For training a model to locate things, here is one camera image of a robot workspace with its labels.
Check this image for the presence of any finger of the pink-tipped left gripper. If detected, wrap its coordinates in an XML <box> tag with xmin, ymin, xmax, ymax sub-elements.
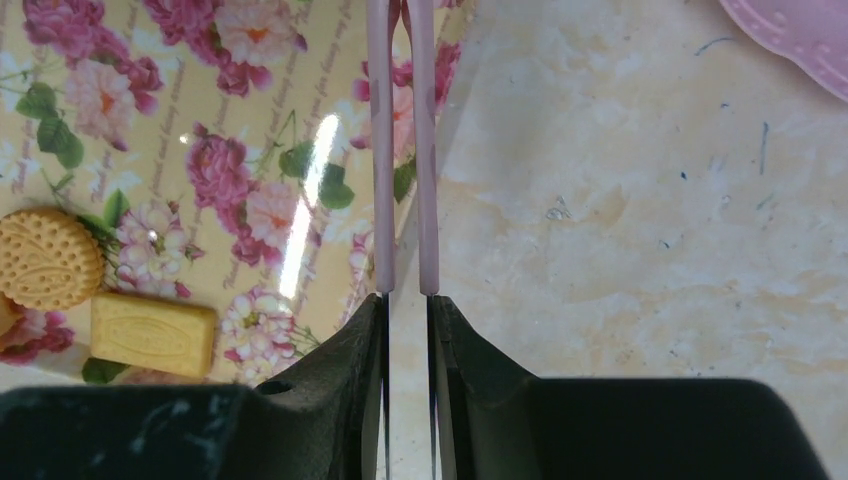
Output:
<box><xmin>262</xmin><ymin>1</ymin><xmax>402</xmax><ymax>479</ymax></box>

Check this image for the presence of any floral serving tray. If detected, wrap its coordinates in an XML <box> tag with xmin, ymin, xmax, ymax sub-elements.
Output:
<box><xmin>0</xmin><ymin>0</ymin><xmax>478</xmax><ymax>392</ymax></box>

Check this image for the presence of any small brown cookie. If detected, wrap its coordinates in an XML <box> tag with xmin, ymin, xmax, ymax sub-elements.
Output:
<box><xmin>0</xmin><ymin>295</ymin><xmax>24</xmax><ymax>336</ymax></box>

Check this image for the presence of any yellow square biscuit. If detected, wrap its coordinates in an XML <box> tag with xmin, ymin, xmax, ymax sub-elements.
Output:
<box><xmin>90</xmin><ymin>292</ymin><xmax>218</xmax><ymax>378</ymax></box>

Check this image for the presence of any pink three-tier cake stand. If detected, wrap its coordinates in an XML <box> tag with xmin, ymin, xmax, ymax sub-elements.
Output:
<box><xmin>719</xmin><ymin>0</ymin><xmax>847</xmax><ymax>101</ymax></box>

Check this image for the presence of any round orange cookie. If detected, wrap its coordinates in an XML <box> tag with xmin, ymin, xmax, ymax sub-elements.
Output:
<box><xmin>1</xmin><ymin>208</ymin><xmax>105</xmax><ymax>311</ymax></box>

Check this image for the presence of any pink-tipped right gripper finger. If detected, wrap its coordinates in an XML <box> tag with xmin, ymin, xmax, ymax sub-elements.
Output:
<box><xmin>402</xmin><ymin>1</ymin><xmax>537</xmax><ymax>479</ymax></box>

